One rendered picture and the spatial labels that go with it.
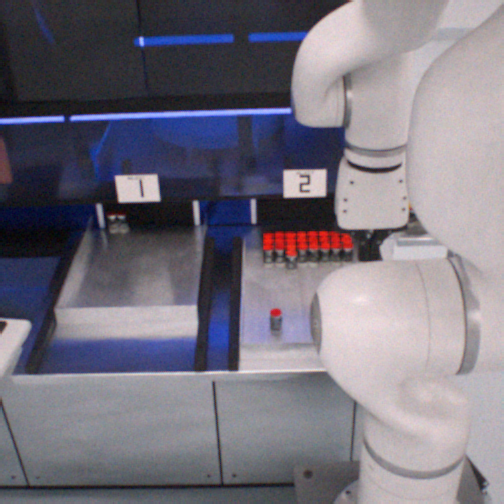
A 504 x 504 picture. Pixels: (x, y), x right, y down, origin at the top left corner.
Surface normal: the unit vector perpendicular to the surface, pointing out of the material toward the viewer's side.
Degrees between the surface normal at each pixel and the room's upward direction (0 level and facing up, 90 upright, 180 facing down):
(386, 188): 91
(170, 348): 0
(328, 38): 56
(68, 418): 90
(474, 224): 101
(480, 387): 0
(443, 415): 32
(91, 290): 0
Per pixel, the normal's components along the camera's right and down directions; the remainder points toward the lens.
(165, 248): -0.04, -0.84
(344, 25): -0.70, -0.25
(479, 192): -0.06, 0.67
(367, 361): -0.09, 0.43
